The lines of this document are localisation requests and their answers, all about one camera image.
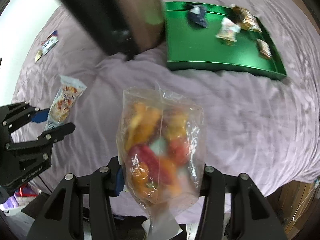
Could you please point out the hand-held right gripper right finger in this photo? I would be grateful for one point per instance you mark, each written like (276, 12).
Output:
(211, 180)

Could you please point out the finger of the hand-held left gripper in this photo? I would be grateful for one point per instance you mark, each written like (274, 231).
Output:
(60, 131)
(41, 116)

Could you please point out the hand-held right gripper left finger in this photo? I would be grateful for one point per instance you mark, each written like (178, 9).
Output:
(118, 182)

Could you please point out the long white snack packet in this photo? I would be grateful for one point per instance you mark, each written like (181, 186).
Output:
(66, 100)

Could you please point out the clear bag of colourful candies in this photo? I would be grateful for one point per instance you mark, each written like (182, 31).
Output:
(155, 140)

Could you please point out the green metal tray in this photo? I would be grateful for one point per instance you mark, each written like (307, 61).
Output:
(200, 50)

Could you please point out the small brown snack packet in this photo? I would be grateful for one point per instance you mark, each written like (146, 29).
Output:
(264, 48)

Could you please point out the pastel white snack packet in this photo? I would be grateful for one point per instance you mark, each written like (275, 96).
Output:
(228, 31)

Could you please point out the dark blue snack packet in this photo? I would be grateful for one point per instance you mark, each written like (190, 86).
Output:
(198, 16)

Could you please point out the colourful clutter pile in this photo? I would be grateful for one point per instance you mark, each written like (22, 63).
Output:
(20, 197)

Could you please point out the small beige snack packet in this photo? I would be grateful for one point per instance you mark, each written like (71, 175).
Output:
(38, 55)

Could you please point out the white paper sheet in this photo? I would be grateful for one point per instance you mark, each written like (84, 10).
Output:
(170, 230)

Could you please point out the purple bed sheet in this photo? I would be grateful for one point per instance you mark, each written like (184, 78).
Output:
(250, 125)

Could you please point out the blue white snack packet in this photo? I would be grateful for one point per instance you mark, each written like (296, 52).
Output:
(50, 42)

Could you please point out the black blurred object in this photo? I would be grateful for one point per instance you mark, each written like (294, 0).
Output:
(92, 15)

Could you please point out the brown cylindrical container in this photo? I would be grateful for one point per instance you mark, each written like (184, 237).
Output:
(142, 17)

